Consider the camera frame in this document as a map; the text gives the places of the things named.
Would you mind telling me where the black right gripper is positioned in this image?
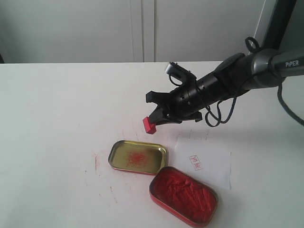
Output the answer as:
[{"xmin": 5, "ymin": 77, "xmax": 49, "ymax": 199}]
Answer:
[{"xmin": 145, "ymin": 78, "xmax": 215, "ymax": 125}]

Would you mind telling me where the red stamp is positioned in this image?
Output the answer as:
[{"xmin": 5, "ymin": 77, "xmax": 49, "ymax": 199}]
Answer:
[{"xmin": 142, "ymin": 117, "xmax": 156, "ymax": 134}]

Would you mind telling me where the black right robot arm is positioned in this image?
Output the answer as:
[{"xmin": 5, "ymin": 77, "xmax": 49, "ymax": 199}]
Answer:
[{"xmin": 144, "ymin": 49, "xmax": 304, "ymax": 126}]

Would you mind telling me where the red ink pad tin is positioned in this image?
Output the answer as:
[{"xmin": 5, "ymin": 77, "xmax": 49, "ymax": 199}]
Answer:
[{"xmin": 149, "ymin": 166, "xmax": 219, "ymax": 228}]

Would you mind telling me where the gold tin lid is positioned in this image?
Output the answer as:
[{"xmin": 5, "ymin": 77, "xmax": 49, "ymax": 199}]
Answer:
[{"xmin": 108, "ymin": 140, "xmax": 167, "ymax": 175}]

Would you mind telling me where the white paper sheet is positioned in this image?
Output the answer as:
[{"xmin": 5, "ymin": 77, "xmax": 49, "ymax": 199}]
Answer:
[{"xmin": 169, "ymin": 139, "xmax": 231, "ymax": 190}]

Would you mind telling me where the white cabinet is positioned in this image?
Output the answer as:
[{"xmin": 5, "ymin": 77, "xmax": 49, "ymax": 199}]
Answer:
[{"xmin": 0, "ymin": 0, "xmax": 265, "ymax": 63}]

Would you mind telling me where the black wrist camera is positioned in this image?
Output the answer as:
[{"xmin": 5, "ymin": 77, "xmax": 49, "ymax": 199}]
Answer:
[{"xmin": 165, "ymin": 62, "xmax": 197, "ymax": 86}]

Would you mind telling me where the black cable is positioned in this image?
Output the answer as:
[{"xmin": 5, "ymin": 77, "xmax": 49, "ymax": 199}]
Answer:
[{"xmin": 204, "ymin": 37, "xmax": 304, "ymax": 128}]

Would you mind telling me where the black vertical post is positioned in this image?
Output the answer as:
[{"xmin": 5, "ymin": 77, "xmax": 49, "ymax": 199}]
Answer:
[{"xmin": 262, "ymin": 0, "xmax": 297, "ymax": 49}]

